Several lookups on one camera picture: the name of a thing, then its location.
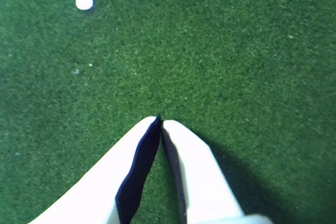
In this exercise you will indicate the small white distant ball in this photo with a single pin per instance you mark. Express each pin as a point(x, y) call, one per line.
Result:
point(84, 1)

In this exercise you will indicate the long green artificial turf mat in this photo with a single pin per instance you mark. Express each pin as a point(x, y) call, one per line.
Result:
point(197, 51)

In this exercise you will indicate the white gripper finger with navy pad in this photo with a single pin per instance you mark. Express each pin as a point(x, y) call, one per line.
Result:
point(202, 176)
point(99, 182)

